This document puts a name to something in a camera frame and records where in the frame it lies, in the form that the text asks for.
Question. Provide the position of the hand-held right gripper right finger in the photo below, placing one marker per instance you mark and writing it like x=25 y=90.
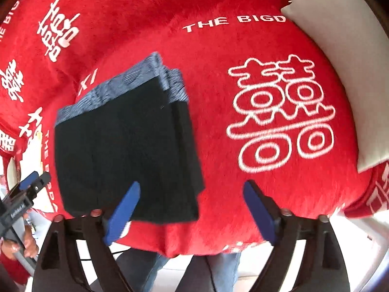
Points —
x=258 y=210

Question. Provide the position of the red printed blanket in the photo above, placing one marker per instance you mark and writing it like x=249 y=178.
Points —
x=212 y=51

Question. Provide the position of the person's left hand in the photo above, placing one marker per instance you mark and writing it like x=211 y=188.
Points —
x=30 y=241

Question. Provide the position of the off-white pillow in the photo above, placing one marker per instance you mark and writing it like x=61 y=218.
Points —
x=349 y=67

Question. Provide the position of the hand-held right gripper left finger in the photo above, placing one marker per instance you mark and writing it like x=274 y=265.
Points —
x=124 y=210

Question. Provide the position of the black pants with grey-blue waistband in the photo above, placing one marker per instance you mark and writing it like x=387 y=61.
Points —
x=121 y=143

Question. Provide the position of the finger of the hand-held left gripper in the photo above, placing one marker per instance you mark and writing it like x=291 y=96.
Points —
x=29 y=180
x=41 y=184

